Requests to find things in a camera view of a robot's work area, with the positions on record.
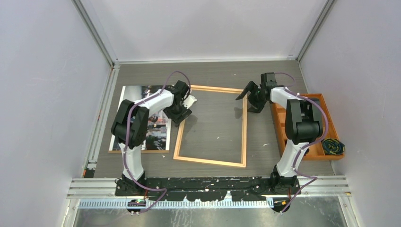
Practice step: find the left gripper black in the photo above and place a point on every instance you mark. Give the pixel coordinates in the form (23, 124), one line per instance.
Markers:
(177, 118)

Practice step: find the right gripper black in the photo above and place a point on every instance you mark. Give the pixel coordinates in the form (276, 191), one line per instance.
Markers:
(257, 107)

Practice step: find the glossy colour photo print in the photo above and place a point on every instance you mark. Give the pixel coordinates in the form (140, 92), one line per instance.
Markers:
(159, 126)

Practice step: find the light wooden picture frame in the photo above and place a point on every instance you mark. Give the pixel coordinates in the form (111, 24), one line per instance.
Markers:
(242, 164)

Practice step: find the brown fibreboard backing board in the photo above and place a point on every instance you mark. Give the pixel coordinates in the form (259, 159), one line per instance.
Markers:
(141, 152)

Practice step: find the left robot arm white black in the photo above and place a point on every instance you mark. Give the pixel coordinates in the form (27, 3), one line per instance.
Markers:
(130, 125)

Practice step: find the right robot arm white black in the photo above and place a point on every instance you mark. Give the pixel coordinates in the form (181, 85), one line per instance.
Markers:
(304, 125)

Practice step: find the orange compartment tray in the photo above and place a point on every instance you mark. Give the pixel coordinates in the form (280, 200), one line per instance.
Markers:
(315, 151)

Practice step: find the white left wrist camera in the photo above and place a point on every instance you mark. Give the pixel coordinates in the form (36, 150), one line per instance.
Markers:
(189, 101)

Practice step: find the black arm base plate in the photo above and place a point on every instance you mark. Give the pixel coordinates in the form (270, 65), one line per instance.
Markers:
(252, 188)

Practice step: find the aluminium left side rail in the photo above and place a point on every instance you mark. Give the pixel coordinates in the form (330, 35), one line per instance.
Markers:
(101, 119)

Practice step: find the aluminium rail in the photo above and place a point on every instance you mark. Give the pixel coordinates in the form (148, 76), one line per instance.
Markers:
(324, 186)
(101, 119)

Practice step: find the aluminium front rail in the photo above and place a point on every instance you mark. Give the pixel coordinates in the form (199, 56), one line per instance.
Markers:
(324, 186)

